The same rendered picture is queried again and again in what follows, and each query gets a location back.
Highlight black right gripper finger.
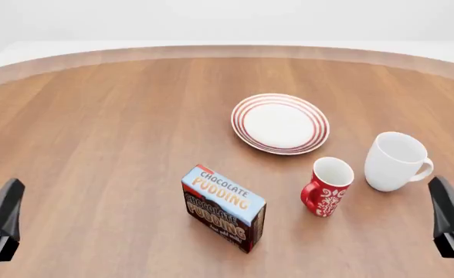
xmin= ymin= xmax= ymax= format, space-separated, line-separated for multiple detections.
xmin=428 ymin=175 xmax=454 ymax=240

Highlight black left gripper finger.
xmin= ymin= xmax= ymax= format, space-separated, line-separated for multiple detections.
xmin=0 ymin=178 xmax=26 ymax=242

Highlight white plate with red rings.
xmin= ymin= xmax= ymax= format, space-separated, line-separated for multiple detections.
xmin=230 ymin=93 xmax=331 ymax=156

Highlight chocolate pudding box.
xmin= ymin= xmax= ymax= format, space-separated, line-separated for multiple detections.
xmin=181 ymin=164 xmax=267 ymax=254

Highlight large white mug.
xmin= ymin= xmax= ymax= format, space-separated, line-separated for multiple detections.
xmin=364 ymin=131 xmax=435 ymax=192

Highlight red mug with white pattern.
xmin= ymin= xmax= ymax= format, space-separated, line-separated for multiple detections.
xmin=300 ymin=156 xmax=355 ymax=218

